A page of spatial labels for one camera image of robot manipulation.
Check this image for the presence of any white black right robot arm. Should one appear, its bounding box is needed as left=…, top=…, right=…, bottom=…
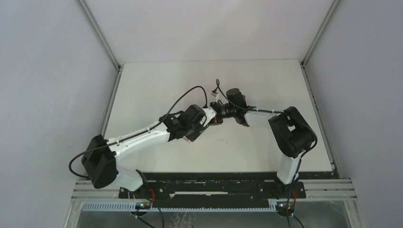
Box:
left=210, top=88, right=317, bottom=198

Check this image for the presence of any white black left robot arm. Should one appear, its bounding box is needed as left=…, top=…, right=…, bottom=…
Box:
left=81, top=104, right=217, bottom=198

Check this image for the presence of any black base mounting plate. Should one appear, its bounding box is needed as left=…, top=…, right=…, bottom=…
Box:
left=118, top=172, right=307, bottom=209

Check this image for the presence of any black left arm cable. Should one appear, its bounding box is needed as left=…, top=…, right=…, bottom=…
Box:
left=68, top=85, right=209, bottom=180

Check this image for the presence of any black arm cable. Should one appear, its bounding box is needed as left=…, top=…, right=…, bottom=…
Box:
left=215, top=78, right=317, bottom=228
left=68, top=85, right=209, bottom=180

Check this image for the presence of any aluminium frame rail left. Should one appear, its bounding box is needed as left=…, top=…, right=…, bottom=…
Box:
left=75, top=0, right=124, bottom=136

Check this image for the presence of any aluminium frame rail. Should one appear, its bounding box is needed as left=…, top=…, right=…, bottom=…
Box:
left=75, top=0, right=124, bottom=136
left=300, top=0, right=343, bottom=178

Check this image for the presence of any aluminium frame rail right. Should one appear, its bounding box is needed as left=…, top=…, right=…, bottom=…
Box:
left=300, top=0, right=343, bottom=178

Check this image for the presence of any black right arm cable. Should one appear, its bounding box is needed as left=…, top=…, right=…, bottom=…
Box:
left=215, top=78, right=317, bottom=228

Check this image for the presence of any front aluminium rail assembly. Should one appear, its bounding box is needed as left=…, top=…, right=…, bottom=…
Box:
left=63, top=179, right=366, bottom=228

